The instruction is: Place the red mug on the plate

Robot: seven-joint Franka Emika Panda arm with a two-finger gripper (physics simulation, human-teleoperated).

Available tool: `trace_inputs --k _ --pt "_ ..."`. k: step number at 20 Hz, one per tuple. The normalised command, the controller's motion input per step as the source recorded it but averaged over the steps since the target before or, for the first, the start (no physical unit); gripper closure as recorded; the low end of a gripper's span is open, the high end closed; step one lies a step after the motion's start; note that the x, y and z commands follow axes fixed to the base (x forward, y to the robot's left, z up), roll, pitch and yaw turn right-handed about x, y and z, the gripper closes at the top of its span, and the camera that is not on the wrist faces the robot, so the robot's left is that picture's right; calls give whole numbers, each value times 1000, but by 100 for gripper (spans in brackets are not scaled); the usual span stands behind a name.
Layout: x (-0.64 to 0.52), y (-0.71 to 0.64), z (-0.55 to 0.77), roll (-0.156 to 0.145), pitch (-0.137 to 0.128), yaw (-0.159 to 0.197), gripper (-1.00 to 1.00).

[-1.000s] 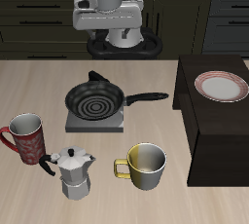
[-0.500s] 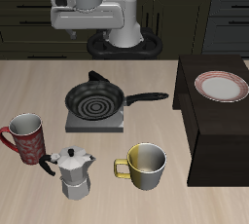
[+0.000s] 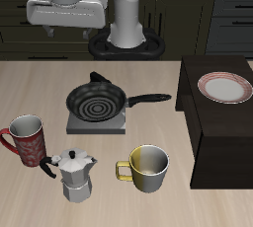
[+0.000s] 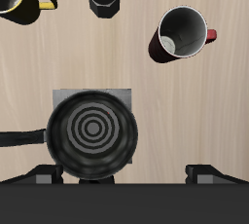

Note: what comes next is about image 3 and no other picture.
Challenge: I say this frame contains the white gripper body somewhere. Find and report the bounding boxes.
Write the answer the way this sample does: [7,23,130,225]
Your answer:
[26,0,109,31]

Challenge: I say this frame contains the black frying pan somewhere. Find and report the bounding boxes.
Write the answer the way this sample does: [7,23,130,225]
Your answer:
[65,80,173,123]

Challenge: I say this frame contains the red patterned mug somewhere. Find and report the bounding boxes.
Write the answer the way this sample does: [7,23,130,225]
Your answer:
[0,114,47,168]

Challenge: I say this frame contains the yellow and white mug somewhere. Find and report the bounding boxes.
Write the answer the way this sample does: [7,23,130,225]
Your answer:
[115,144,171,193]

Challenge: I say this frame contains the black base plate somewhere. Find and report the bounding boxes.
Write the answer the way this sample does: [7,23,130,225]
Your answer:
[87,28,166,58]

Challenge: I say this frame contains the dark kitchen cupboards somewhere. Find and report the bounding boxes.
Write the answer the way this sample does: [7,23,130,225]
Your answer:
[0,0,253,62]

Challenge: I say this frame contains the white plate with red rim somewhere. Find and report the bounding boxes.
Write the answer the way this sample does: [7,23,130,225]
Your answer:
[197,71,253,105]

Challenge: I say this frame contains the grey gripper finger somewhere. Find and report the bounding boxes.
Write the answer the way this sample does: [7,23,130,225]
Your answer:
[82,27,94,40]
[42,24,55,38]

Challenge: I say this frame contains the grey drawer unit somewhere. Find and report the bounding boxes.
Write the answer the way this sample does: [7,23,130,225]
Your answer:
[205,0,253,56]

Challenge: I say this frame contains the silver moka pot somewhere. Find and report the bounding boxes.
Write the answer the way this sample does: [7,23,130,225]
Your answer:
[39,147,99,204]

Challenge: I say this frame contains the dark wooden cabinet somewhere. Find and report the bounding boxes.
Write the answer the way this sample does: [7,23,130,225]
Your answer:
[174,54,253,191]

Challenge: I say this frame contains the dark grey stove plate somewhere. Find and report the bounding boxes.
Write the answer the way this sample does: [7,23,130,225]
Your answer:
[65,107,127,136]

